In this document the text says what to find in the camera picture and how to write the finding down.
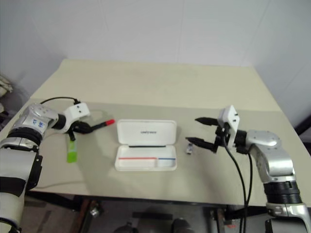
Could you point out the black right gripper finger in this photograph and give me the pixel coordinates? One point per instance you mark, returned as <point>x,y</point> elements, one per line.
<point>200,142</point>
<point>206,120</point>

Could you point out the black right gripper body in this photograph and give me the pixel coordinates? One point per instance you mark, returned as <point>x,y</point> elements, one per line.
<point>221,138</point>

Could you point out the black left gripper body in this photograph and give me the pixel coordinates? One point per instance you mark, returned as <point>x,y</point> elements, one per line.
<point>76,128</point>

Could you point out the black marker with red cap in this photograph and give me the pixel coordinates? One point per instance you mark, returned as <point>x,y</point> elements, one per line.
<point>103,124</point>

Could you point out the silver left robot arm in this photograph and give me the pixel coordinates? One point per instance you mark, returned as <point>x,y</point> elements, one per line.
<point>26,126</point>

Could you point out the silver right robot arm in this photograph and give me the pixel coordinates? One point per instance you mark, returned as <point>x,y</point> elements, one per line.
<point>269,150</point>

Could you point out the green marker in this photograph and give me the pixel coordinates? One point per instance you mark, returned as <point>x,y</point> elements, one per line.
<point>72,151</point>

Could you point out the white open pencil case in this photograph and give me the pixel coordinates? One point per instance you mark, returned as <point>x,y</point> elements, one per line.
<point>146,145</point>

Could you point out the white crumpled cloth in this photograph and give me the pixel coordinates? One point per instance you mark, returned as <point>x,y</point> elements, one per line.
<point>5,85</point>

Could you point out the dark rounded shape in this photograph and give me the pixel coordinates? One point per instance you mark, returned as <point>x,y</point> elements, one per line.
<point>181,225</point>

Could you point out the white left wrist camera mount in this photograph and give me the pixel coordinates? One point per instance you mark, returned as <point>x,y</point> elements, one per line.
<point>79,110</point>

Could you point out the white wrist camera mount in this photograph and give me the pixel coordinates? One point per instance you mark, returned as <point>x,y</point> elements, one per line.
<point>79,110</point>
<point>229,116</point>

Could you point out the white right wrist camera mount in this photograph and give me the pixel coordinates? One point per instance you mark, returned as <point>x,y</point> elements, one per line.
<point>229,116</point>

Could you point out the black table frame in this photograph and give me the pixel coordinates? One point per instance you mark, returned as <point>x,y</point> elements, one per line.
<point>63,199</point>

